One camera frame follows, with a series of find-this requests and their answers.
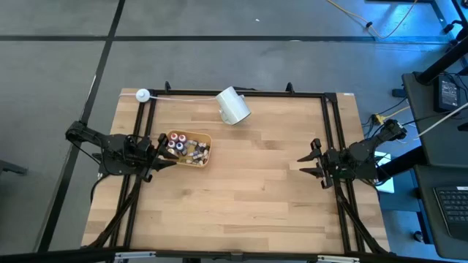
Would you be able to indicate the black chair caster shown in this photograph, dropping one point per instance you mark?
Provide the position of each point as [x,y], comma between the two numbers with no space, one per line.
[418,236]

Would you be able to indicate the black aluminium table frame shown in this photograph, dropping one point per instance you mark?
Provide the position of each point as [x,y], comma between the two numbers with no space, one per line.
[237,93]

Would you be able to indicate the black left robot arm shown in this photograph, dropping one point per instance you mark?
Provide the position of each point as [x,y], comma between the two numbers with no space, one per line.
[109,146]

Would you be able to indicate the silver aluminium bracket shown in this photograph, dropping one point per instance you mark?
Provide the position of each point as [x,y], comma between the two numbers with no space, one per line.
[338,259]
[135,255]

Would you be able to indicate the yellow power plug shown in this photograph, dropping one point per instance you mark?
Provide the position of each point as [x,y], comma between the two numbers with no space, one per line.
[380,119]

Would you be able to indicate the black power adapter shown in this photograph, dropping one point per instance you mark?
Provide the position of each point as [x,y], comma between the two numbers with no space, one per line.
[448,93]

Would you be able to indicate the black office desk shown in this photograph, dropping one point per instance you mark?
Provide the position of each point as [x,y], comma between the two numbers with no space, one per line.
[426,204]

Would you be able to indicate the black furniture foot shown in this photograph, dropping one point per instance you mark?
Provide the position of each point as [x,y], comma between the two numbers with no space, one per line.
[12,168]

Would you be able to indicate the white spot lamp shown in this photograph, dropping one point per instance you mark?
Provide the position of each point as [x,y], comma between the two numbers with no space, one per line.
[232,106]

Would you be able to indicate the black desk pole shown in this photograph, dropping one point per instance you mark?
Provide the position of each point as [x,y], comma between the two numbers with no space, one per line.
[442,64]

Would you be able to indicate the black computer keyboard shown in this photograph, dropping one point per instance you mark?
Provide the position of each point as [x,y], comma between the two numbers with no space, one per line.
[453,212]

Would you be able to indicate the black front crossbeam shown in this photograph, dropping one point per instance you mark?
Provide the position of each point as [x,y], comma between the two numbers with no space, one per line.
[55,255]

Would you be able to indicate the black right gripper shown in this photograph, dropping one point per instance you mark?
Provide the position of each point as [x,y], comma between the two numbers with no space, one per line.
[334,162]

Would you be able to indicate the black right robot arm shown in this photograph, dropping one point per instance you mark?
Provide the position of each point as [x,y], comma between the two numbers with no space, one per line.
[365,149]

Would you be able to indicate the yellow plastic bin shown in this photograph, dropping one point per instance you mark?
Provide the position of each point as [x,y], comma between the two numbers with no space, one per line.
[197,134]

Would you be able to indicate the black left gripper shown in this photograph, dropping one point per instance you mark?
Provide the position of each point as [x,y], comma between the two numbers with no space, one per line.
[142,153]

